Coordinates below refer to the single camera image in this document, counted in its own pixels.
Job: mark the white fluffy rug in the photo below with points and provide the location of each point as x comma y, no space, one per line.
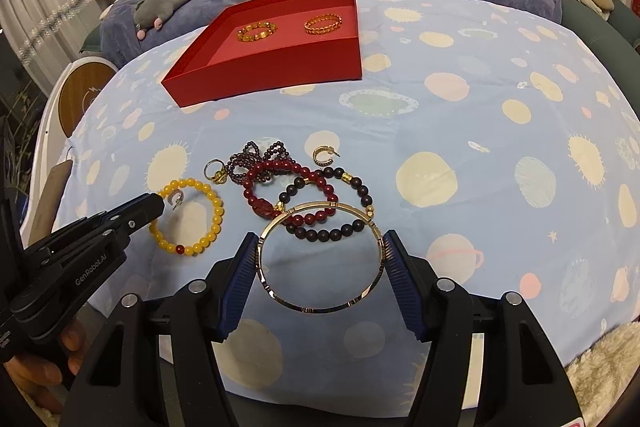
610,367

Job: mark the round white wooden-faced device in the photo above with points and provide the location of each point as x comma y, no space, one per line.
75,92

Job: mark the thin gold bangle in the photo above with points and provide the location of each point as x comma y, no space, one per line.
320,205

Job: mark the gold hoop earring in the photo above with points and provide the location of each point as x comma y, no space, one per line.
318,155

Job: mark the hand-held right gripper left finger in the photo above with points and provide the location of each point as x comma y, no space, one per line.
240,279

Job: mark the gold openwork cuff bangle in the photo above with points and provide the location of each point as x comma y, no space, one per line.
312,29

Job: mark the red cardboard box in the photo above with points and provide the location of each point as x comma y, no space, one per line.
280,67

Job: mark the silver hoop earring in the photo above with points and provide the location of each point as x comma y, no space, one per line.
171,201

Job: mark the person's left hand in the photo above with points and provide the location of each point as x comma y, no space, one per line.
37,372

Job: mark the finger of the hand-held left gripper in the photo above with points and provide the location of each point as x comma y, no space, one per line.
132,229
135,209

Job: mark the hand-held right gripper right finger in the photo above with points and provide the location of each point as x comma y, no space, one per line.
400,279

